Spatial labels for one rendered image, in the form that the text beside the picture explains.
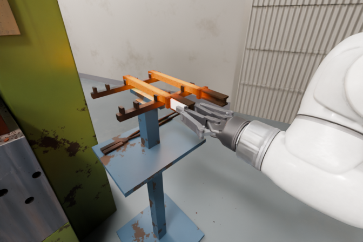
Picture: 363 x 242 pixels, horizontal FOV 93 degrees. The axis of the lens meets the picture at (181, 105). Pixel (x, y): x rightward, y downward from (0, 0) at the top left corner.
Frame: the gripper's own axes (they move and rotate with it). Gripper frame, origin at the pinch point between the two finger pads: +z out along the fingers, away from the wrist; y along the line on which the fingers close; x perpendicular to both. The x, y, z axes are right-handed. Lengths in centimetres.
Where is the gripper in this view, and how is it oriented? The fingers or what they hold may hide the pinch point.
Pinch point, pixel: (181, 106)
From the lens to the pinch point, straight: 50.3
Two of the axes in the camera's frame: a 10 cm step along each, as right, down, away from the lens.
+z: -6.7, -3.4, 6.6
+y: 7.4, -3.1, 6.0
